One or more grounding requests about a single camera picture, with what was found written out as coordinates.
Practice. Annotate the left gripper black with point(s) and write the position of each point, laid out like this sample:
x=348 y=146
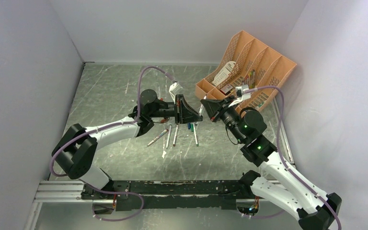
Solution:
x=184 y=113

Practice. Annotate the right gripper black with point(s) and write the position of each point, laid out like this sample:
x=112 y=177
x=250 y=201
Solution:
x=214 y=107

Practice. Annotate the white pen green end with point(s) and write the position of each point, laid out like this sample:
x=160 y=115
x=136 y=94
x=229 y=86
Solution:
x=195 y=134

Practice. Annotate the white pen blue cap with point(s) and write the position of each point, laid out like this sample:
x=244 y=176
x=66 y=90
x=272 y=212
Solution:
x=200 y=113

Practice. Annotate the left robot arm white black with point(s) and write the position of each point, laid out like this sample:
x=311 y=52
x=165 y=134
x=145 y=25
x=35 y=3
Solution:
x=75 y=151

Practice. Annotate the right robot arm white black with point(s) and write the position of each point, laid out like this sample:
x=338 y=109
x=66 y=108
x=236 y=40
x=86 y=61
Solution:
x=312 y=207

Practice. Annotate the white pen grey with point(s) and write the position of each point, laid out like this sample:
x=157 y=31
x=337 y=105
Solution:
x=168 y=136

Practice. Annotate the white pen red tip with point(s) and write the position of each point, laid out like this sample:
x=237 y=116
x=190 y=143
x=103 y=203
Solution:
x=158 y=137

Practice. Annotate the white pen brown end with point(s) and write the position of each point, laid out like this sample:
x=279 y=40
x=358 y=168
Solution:
x=175 y=135

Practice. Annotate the pens bundle in organizer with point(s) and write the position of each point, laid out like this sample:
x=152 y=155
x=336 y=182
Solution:
x=249 y=79

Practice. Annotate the orange plastic file organizer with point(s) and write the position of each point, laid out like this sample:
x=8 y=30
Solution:
x=247 y=61

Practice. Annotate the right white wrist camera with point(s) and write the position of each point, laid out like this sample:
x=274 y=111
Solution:
x=241 y=93

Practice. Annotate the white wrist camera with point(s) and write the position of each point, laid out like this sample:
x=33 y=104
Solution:
x=241 y=93
x=174 y=89

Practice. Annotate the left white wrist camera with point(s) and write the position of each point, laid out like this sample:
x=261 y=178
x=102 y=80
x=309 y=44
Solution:
x=174 y=89

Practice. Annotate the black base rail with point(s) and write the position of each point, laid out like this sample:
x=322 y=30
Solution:
x=224 y=194

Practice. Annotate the aluminium frame rail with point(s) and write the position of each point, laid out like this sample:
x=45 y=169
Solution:
x=53 y=192

